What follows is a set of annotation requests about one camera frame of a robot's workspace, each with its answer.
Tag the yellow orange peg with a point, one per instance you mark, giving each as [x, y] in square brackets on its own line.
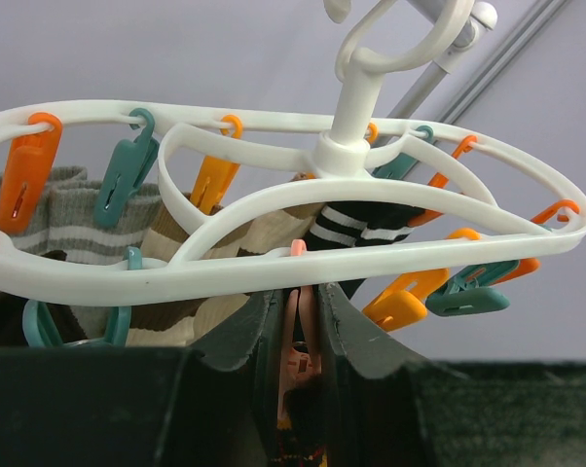
[212, 183]

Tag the grey striped sock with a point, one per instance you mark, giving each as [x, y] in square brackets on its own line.
[31, 224]
[73, 229]

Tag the red black argyle sock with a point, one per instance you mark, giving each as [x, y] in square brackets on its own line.
[300, 436]

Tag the beige brown sock right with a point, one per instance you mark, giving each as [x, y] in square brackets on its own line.
[278, 229]

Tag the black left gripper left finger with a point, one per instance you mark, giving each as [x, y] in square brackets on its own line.
[212, 403]

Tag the pink clothes peg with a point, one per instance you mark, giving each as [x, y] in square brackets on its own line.
[300, 359]

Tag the black sock left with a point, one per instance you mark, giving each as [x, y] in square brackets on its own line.
[336, 226]

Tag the grey striped sock left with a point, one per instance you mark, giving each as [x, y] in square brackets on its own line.
[31, 224]

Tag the black sock right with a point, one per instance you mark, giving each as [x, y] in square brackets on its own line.
[385, 223]

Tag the white drying rack stand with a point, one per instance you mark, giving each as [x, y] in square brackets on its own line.
[482, 18]

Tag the teal peg being squeezed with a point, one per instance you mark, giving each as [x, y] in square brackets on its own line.
[54, 326]

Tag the orange clothes peg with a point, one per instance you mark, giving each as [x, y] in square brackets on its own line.
[29, 162]

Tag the white oval peg hanger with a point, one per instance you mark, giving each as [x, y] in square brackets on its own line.
[272, 200]

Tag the beige brown sock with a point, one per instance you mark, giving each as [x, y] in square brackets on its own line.
[278, 229]
[183, 309]

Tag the grey striped sock right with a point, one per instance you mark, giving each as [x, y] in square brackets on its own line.
[73, 229]

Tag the beige brown sock left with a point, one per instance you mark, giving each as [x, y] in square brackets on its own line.
[183, 309]

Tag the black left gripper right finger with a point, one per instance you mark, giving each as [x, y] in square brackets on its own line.
[385, 405]

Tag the teal clothes peg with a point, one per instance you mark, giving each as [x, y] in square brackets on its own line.
[130, 163]

